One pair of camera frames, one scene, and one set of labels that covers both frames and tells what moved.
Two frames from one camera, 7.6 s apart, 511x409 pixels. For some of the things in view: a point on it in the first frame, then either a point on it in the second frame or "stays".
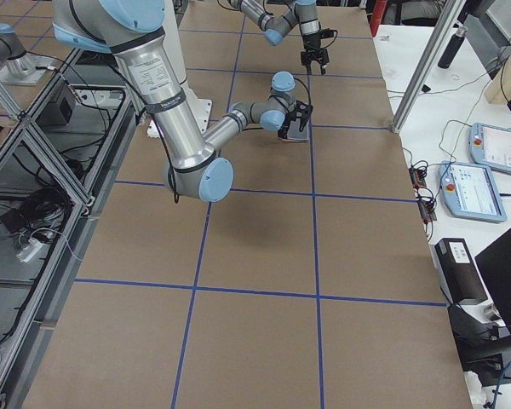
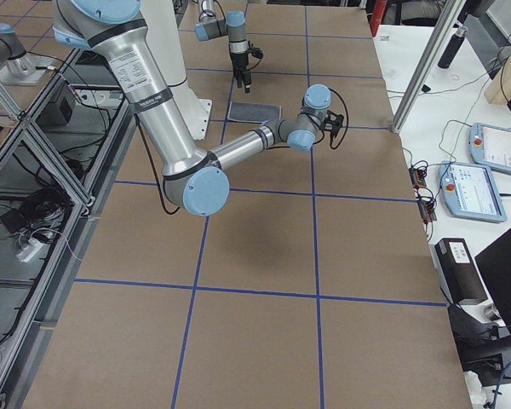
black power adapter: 14,221 stays
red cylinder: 377,13 stays
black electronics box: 59,110 stays
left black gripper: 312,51 -> 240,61
